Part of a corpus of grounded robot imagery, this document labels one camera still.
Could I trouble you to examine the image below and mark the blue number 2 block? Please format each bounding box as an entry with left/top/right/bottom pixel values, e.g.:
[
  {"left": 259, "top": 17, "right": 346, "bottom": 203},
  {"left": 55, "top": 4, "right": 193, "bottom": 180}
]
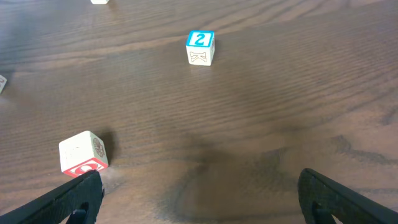
[{"left": 185, "top": 30, "right": 215, "bottom": 66}]

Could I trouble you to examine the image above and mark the white block red side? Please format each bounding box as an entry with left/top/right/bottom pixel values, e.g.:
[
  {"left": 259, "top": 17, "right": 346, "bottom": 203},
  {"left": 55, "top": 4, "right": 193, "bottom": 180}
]
[{"left": 58, "top": 131, "right": 109, "bottom": 177}]

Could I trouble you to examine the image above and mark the blue picture block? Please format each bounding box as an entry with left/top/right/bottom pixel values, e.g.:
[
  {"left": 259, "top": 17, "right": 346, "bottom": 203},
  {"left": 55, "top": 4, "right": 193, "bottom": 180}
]
[{"left": 0, "top": 75, "right": 7, "bottom": 93}]

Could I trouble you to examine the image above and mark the blue letter P block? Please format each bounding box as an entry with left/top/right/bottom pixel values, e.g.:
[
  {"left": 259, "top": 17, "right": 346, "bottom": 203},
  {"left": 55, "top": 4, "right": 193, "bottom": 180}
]
[{"left": 90, "top": 0, "right": 109, "bottom": 4}]

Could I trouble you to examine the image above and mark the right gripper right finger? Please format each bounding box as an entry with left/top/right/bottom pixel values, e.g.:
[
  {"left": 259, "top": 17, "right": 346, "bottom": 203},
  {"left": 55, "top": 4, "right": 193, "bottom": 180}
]
[{"left": 298, "top": 168, "right": 397, "bottom": 224}]

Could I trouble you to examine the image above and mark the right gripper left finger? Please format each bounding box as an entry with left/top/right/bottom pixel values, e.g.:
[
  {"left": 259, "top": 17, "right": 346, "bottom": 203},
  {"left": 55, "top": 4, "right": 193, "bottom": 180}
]
[{"left": 1, "top": 170, "right": 104, "bottom": 223}]

